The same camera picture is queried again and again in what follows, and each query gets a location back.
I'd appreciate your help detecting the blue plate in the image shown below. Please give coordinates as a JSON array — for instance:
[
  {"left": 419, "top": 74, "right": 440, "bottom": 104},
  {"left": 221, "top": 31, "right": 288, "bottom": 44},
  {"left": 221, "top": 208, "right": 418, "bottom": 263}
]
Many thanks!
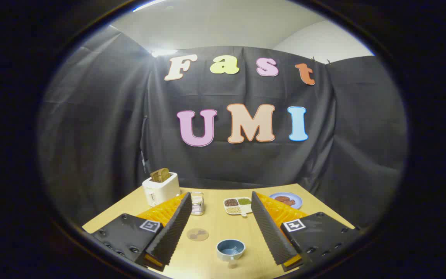
[{"left": 269, "top": 192, "right": 303, "bottom": 210}]

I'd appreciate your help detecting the white divided snack dish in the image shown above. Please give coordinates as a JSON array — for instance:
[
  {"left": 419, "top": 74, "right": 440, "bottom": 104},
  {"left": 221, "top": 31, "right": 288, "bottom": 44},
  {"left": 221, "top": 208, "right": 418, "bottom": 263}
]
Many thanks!
[{"left": 223, "top": 196, "right": 253, "bottom": 217}]

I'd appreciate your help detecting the ribbed clear glass holder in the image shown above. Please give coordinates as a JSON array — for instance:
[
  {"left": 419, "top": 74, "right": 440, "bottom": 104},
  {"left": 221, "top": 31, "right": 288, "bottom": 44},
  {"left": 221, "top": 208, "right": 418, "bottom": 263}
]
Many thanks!
[{"left": 189, "top": 191, "right": 206, "bottom": 216}]

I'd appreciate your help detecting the white toaster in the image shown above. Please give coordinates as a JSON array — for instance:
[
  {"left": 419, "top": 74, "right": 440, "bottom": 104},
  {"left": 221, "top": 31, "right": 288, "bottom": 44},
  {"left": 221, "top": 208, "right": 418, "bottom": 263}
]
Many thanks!
[{"left": 142, "top": 172, "right": 181, "bottom": 207}]

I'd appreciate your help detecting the round cork coaster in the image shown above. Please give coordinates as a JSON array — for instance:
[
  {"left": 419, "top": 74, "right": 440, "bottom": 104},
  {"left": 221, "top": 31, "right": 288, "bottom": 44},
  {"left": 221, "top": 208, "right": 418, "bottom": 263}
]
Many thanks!
[{"left": 187, "top": 228, "right": 209, "bottom": 242}]

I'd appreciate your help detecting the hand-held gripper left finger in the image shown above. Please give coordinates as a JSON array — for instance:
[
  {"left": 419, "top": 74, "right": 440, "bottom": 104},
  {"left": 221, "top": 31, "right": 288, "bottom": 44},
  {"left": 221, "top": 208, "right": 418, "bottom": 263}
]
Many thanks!
[{"left": 91, "top": 192, "right": 193, "bottom": 272}]

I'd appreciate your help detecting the white cup blue inside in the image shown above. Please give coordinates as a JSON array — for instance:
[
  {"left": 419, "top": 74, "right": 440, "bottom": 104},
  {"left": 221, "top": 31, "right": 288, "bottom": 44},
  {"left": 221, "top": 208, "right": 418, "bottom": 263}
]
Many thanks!
[{"left": 216, "top": 239, "right": 246, "bottom": 269}]

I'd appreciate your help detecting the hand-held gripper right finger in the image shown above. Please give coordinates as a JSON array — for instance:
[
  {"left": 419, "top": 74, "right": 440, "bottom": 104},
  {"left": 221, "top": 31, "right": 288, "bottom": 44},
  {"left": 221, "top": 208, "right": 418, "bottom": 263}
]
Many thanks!
[{"left": 251, "top": 191, "right": 362, "bottom": 272}]

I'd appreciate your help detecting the black backdrop cloth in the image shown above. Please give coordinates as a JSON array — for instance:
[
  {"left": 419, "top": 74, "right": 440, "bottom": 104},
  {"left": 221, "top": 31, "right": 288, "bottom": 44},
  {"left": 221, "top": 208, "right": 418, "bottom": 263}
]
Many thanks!
[{"left": 37, "top": 25, "right": 408, "bottom": 229}]

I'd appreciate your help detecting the wooden table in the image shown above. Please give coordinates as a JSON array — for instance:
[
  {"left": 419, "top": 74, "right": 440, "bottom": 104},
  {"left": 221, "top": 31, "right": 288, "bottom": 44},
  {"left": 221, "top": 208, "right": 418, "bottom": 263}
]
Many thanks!
[{"left": 82, "top": 183, "right": 356, "bottom": 279}]

